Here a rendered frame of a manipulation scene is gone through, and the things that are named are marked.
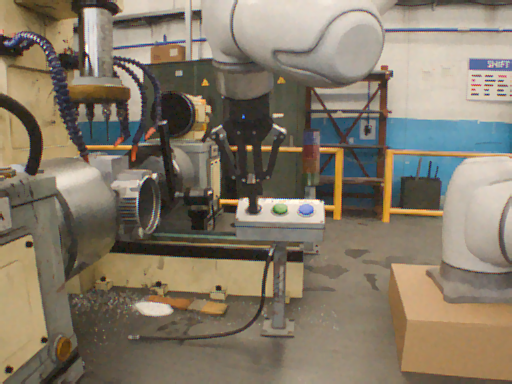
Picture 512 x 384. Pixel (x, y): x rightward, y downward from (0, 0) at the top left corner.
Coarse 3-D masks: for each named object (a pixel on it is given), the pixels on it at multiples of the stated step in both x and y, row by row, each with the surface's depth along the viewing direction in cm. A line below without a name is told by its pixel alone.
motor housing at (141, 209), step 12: (120, 180) 96; (144, 180) 96; (132, 192) 93; (144, 192) 107; (156, 192) 107; (120, 204) 91; (132, 204) 91; (144, 204) 108; (156, 204) 108; (120, 216) 93; (132, 216) 93; (144, 216) 107; (156, 216) 107; (132, 228) 95; (144, 228) 103
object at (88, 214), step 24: (24, 168) 62; (48, 168) 65; (72, 168) 70; (96, 168) 77; (72, 192) 64; (96, 192) 71; (72, 216) 62; (96, 216) 69; (72, 240) 62; (96, 240) 69; (72, 264) 64
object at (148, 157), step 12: (156, 144) 129; (144, 156) 119; (156, 156) 119; (180, 156) 127; (132, 168) 121; (144, 168) 120; (156, 168) 120; (180, 168) 121; (192, 168) 133; (180, 180) 120; (192, 180) 132; (180, 192) 121; (168, 204) 122; (180, 204) 131
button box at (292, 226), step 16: (240, 208) 73; (272, 208) 72; (288, 208) 71; (320, 208) 71; (240, 224) 70; (256, 224) 70; (272, 224) 69; (288, 224) 69; (304, 224) 68; (320, 224) 68; (272, 240) 72; (288, 240) 71; (304, 240) 71; (320, 240) 70
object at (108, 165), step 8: (96, 160) 94; (104, 160) 94; (112, 160) 95; (120, 160) 99; (104, 168) 95; (112, 168) 95; (120, 168) 99; (128, 168) 104; (104, 176) 95; (112, 176) 95
